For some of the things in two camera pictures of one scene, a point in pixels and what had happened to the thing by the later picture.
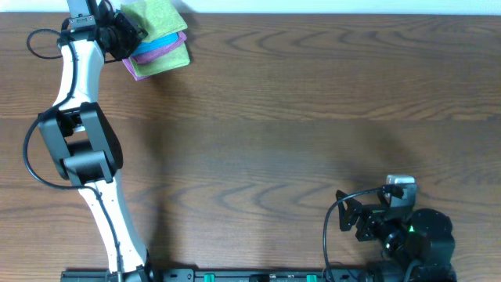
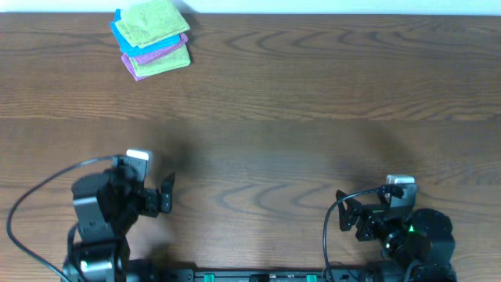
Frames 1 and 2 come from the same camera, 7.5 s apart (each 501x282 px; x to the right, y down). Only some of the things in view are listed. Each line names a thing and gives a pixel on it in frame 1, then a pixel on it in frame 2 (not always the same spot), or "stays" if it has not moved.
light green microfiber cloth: [158, 18] stays
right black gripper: [372, 217] stays
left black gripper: [127, 35] to [153, 200]
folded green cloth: [177, 59] stays
